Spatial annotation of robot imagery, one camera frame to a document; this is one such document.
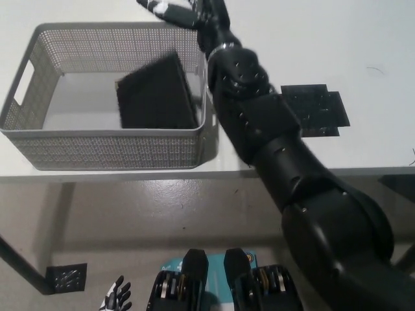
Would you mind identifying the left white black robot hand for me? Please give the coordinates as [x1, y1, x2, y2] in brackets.
[98, 275, 132, 311]

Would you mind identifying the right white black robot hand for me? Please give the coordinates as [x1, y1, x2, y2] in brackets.
[136, 0, 241, 55]

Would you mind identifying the black notebook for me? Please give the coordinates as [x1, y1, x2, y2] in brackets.
[115, 51, 200, 130]

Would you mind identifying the black ribbed robot body block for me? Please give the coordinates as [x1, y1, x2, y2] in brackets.
[224, 248, 305, 311]
[146, 248, 209, 311]

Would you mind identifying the black perforated floor plate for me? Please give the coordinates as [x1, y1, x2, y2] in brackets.
[45, 262, 88, 294]

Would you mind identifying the black table leg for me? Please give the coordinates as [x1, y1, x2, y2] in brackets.
[0, 233, 55, 295]

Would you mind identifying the black tape patch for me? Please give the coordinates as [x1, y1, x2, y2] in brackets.
[280, 84, 351, 137]

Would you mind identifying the grey perforated plastic basket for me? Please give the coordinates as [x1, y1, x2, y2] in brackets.
[0, 21, 219, 172]

